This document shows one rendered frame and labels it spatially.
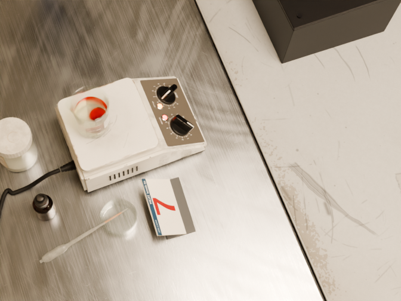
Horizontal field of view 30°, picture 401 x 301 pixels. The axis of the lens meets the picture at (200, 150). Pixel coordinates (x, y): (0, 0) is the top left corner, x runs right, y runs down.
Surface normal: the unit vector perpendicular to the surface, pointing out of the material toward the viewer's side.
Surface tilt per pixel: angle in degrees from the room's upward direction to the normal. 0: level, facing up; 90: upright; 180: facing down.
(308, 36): 90
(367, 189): 0
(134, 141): 0
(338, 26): 90
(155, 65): 0
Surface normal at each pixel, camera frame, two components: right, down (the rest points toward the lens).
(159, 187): 0.66, -0.44
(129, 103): 0.07, -0.36
